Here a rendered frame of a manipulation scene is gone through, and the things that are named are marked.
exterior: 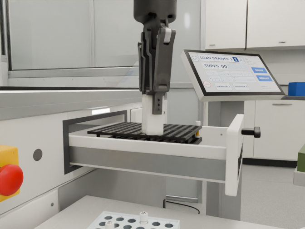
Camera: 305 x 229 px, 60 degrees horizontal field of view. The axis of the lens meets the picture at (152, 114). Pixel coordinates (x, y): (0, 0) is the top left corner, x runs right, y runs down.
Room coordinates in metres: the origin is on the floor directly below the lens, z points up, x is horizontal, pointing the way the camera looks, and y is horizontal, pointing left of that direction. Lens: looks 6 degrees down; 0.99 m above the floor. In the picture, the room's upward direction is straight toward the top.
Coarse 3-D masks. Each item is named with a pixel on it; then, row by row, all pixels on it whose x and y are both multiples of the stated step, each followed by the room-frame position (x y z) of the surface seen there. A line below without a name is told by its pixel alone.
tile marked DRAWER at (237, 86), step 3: (234, 84) 1.34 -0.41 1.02; (237, 84) 1.35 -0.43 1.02; (240, 84) 1.36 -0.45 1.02; (243, 84) 1.37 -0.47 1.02; (246, 84) 1.38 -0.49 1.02; (234, 87) 1.33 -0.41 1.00; (237, 87) 1.34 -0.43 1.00; (240, 87) 1.34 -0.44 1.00; (243, 87) 1.35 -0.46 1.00; (246, 87) 1.36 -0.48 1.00
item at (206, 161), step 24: (72, 144) 0.55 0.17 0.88; (96, 144) 0.53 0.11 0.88; (120, 144) 0.51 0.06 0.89; (144, 144) 0.49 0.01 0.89; (168, 144) 0.47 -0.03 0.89; (192, 144) 0.46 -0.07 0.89; (216, 144) 0.68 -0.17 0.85; (120, 168) 0.50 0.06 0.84; (144, 168) 0.48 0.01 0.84; (168, 168) 0.47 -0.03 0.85; (192, 168) 0.45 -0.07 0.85; (216, 168) 0.44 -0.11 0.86
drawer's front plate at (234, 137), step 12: (240, 120) 0.54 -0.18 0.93; (228, 132) 0.42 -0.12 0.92; (240, 132) 0.49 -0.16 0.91; (228, 144) 0.42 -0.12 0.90; (240, 144) 0.50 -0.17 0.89; (228, 156) 0.42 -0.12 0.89; (228, 168) 0.41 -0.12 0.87; (240, 168) 0.54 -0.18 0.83; (228, 180) 0.41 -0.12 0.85; (228, 192) 0.41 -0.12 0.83
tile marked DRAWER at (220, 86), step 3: (216, 84) 1.30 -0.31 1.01; (219, 84) 1.31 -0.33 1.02; (222, 84) 1.32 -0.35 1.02; (225, 84) 1.32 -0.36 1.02; (228, 84) 1.33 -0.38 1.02; (216, 87) 1.29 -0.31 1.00; (219, 87) 1.29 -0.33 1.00; (222, 87) 1.30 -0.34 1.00; (225, 87) 1.31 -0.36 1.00; (228, 87) 1.31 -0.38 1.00; (231, 87) 1.32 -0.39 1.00
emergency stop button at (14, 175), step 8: (0, 168) 0.33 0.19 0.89; (8, 168) 0.33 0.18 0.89; (16, 168) 0.34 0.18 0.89; (0, 176) 0.32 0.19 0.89; (8, 176) 0.32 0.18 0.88; (16, 176) 0.34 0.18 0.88; (0, 184) 0.32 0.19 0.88; (8, 184) 0.32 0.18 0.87; (16, 184) 0.33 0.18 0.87; (0, 192) 0.32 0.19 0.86; (8, 192) 0.32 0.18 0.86
